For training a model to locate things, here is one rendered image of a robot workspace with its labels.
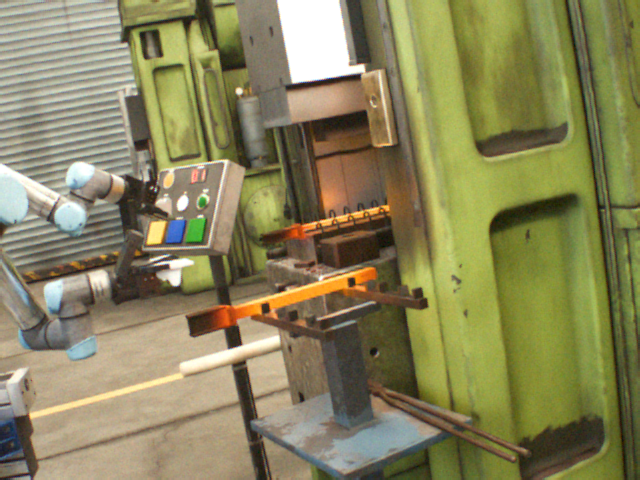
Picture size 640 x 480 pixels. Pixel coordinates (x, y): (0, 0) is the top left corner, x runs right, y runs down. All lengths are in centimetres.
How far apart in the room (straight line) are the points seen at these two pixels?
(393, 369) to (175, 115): 510
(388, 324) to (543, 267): 40
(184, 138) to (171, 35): 87
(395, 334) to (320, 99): 61
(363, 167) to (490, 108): 62
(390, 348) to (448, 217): 42
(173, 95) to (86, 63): 320
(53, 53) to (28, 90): 53
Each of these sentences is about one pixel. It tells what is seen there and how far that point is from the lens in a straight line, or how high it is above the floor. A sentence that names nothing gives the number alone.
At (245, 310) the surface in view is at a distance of 164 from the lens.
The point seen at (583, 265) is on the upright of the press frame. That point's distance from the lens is 199.
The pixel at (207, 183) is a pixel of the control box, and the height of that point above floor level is 114.
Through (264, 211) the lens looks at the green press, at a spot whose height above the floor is 58.
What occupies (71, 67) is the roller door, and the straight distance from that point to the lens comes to 992.
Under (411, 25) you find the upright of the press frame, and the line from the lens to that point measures 171.
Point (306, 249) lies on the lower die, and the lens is 207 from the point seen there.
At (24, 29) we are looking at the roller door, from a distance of 995.
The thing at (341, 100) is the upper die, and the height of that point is 131.
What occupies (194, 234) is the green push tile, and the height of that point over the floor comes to 100.
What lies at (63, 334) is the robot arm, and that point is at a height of 89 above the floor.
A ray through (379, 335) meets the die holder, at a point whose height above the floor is 74.
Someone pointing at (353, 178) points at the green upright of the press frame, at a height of 108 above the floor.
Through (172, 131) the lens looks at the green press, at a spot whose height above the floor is 138.
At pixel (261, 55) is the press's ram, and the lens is 211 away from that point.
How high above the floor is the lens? 128
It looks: 9 degrees down
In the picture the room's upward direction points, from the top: 10 degrees counter-clockwise
